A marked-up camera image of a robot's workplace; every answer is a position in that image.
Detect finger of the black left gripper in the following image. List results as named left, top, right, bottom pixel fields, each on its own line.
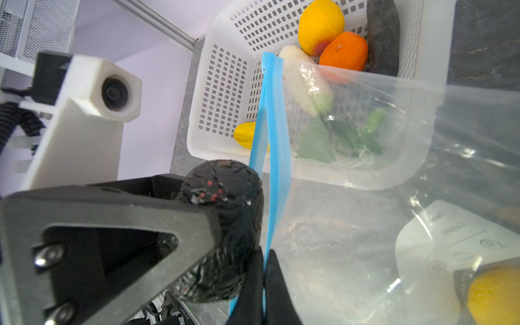
left=1, top=186, right=221, bottom=324
left=90, top=174, right=186, bottom=200

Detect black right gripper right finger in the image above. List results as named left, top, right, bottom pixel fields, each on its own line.
left=264, top=249, right=303, bottom=325

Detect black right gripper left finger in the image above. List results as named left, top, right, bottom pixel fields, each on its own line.
left=227, top=250, right=264, bottom=325

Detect dark round avocado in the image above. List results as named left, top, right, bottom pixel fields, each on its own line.
left=172, top=160, right=264, bottom=303

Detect clear zip bag blue zipper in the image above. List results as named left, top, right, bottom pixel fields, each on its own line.
left=250, top=53, right=519, bottom=324

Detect white perforated plastic basket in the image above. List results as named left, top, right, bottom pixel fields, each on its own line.
left=187, top=0, right=455, bottom=190

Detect small yellow lemon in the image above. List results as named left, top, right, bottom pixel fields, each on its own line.
left=467, top=268, right=519, bottom=324

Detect yellow peach with red spot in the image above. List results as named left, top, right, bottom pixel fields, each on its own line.
left=298, top=0, right=345, bottom=57

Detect orange tangerine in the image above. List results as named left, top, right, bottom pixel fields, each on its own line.
left=319, top=31, right=368, bottom=71

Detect aluminium frame profiles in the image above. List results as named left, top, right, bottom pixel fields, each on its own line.
left=112, top=0, right=196, bottom=51

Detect white mesh wall box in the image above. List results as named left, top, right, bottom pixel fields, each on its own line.
left=1, top=0, right=81, bottom=77

